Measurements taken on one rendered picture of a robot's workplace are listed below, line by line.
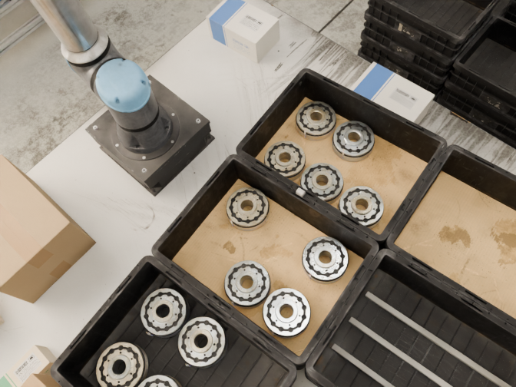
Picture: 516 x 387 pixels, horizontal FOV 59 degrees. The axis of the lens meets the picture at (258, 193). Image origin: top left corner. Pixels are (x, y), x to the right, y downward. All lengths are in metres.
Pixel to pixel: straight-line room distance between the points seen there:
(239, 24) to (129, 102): 0.54
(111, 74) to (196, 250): 0.46
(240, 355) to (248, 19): 1.00
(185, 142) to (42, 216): 0.40
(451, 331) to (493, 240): 0.23
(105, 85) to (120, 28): 1.67
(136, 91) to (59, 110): 1.48
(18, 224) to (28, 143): 1.31
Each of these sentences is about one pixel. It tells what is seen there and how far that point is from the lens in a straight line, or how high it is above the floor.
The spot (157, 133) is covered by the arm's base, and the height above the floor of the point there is 0.85.
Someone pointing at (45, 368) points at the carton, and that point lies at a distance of 1.24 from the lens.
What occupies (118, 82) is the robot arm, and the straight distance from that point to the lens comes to 1.12.
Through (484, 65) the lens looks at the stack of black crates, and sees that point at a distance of 2.04.
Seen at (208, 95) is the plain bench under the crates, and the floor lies 0.70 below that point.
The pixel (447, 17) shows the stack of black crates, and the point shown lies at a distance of 2.01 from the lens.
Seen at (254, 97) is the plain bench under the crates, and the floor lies 0.70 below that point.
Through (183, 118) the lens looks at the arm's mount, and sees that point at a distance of 1.30.
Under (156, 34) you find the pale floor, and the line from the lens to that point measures 2.69.
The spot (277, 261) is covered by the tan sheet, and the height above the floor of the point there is 0.83.
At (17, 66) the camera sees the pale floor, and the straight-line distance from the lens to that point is 2.87.
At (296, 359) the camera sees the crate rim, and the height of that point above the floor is 0.93.
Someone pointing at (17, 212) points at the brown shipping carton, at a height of 0.86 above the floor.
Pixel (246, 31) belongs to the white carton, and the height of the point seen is 0.79.
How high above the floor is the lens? 1.85
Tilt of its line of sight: 65 degrees down
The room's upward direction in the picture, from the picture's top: 11 degrees counter-clockwise
